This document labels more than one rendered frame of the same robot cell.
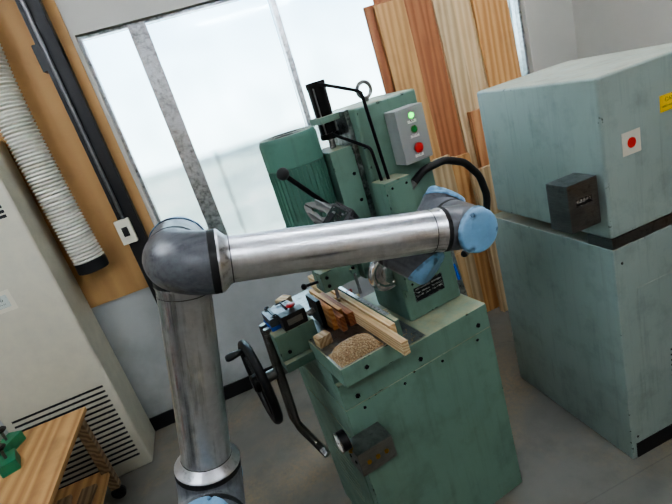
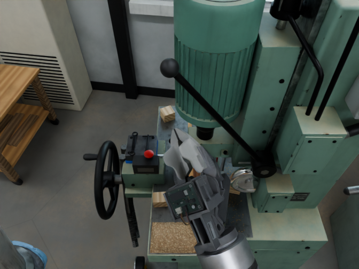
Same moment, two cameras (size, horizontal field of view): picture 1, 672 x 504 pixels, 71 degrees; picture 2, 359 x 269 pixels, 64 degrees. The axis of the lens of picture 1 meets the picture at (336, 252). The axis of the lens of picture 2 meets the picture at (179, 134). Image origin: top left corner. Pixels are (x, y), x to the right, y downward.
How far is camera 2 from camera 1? 90 cm
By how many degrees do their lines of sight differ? 35
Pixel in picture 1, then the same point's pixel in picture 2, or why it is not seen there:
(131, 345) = (88, 32)
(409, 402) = not seen: hidden behind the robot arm
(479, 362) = (288, 259)
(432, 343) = (254, 244)
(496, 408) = not seen: outside the picture
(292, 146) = (209, 24)
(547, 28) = not seen: outside the picture
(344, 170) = (271, 73)
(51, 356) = (23, 22)
